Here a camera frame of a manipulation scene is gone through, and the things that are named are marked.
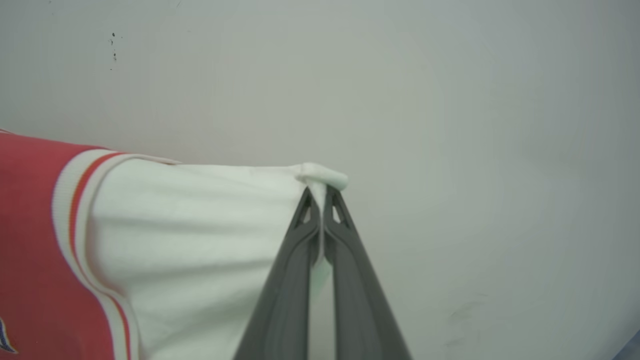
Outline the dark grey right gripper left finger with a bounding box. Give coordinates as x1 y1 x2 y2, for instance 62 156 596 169
232 187 321 360

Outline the red and white jersey garment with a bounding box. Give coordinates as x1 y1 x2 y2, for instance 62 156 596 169
0 129 349 360

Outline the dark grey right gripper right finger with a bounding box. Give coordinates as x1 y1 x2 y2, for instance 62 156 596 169
322 184 413 360

